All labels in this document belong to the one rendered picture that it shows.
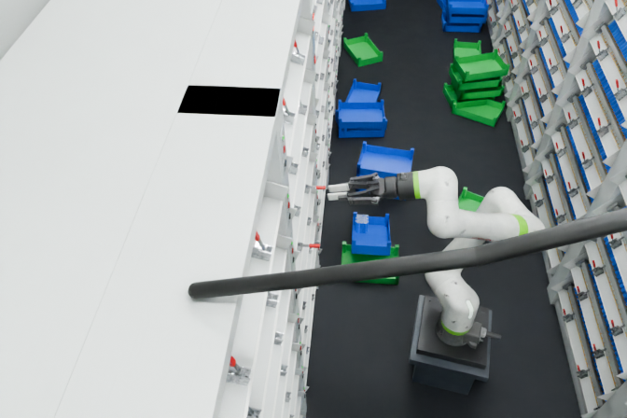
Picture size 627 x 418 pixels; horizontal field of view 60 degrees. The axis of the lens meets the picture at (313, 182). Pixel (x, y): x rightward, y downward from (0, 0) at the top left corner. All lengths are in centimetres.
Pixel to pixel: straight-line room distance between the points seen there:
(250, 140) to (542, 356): 212
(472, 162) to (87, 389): 303
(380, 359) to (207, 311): 194
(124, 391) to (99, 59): 79
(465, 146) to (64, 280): 304
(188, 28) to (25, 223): 62
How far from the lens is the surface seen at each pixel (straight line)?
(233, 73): 122
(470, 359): 242
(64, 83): 131
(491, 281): 303
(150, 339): 82
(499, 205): 217
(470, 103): 397
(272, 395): 143
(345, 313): 281
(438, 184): 180
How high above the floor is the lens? 244
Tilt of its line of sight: 47 degrees down
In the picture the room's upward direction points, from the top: 2 degrees counter-clockwise
